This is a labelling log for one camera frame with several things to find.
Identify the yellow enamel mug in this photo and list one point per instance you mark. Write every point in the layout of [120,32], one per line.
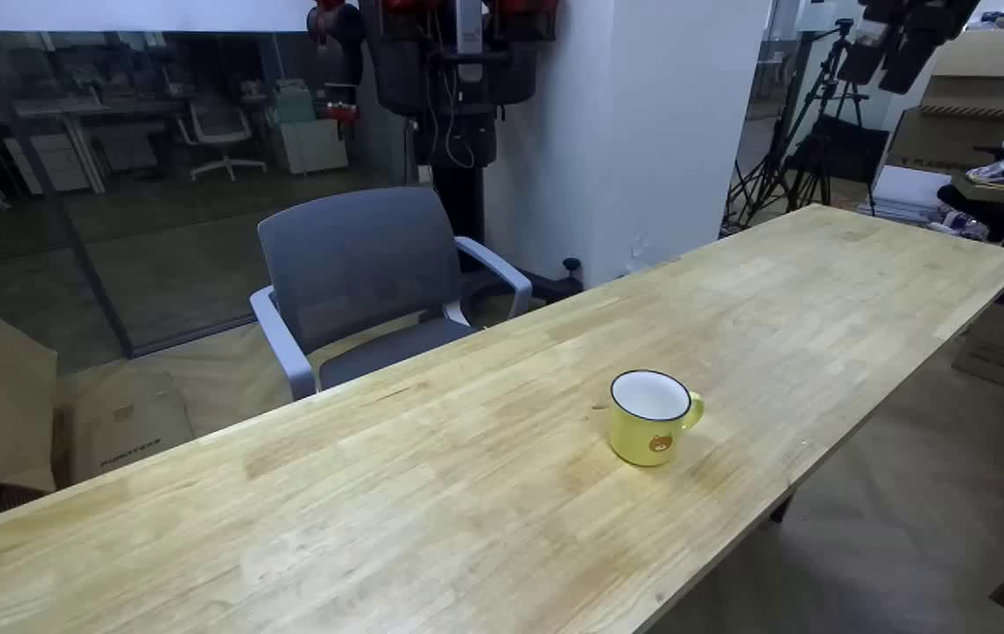
[649,412]

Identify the grey office chair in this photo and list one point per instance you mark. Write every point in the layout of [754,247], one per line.
[368,280]

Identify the red black Baxter robot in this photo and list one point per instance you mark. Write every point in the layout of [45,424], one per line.
[450,68]

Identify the black camera tripod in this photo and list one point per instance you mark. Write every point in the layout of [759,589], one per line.
[814,143]

